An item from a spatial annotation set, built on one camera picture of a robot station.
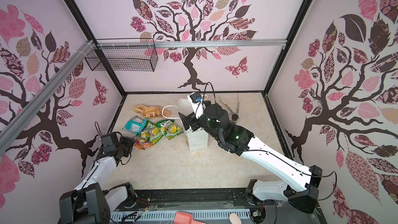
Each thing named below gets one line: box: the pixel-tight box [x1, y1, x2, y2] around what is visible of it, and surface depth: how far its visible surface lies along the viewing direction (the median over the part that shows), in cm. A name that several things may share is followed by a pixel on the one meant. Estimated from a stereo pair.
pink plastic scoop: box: [174, 211, 207, 224], surface depth 69 cm
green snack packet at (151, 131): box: [136, 120, 165, 145], surface depth 96 cm
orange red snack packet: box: [133, 136, 154, 150], surface depth 87 cm
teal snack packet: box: [122, 115, 148, 135], surface depth 99 cm
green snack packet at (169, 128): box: [155, 119, 184, 141], surface depth 97 cm
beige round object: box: [229, 212, 243, 224], surface depth 68 cm
